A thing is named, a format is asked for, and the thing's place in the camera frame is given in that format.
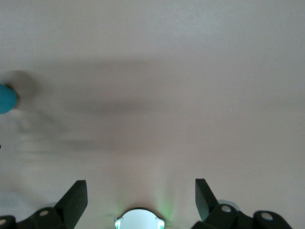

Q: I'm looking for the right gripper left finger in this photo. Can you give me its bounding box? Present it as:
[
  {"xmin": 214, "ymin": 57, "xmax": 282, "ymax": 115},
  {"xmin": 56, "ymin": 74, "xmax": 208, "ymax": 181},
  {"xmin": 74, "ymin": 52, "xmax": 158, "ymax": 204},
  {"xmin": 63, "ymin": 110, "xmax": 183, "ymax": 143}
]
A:
[{"xmin": 0, "ymin": 180, "xmax": 88, "ymax": 229}]

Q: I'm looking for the dark teal cup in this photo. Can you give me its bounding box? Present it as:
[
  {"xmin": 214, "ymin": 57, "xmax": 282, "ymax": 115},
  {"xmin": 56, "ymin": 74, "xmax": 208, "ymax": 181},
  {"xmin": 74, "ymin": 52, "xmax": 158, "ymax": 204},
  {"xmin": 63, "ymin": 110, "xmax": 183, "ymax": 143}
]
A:
[{"xmin": 0, "ymin": 83, "xmax": 19, "ymax": 115}]

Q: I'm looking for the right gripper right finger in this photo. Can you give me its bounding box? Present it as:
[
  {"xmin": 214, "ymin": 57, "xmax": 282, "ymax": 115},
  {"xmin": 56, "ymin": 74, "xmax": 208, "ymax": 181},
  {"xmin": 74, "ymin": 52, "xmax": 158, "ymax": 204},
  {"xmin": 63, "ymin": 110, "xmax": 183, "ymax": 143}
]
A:
[{"xmin": 192, "ymin": 178, "xmax": 293, "ymax": 229}]

